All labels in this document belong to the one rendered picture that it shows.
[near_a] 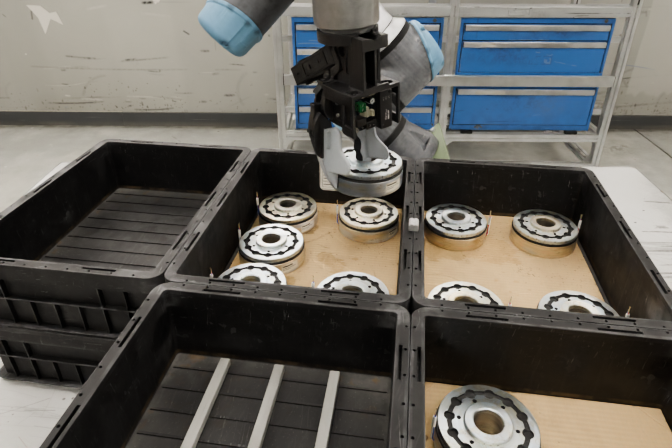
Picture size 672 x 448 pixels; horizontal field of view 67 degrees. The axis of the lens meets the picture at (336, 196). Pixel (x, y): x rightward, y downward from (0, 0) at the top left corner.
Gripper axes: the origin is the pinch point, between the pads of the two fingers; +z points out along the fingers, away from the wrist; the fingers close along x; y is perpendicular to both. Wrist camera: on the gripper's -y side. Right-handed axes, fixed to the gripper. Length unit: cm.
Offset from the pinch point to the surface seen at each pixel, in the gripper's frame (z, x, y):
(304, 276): 16.5, -7.3, -2.3
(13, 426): 26, -50, -12
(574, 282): 19.1, 24.8, 22.2
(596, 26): 34, 202, -81
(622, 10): 27, 210, -75
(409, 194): 8.1, 11.2, 0.7
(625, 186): 38, 87, -1
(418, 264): 8.5, 1.1, 13.5
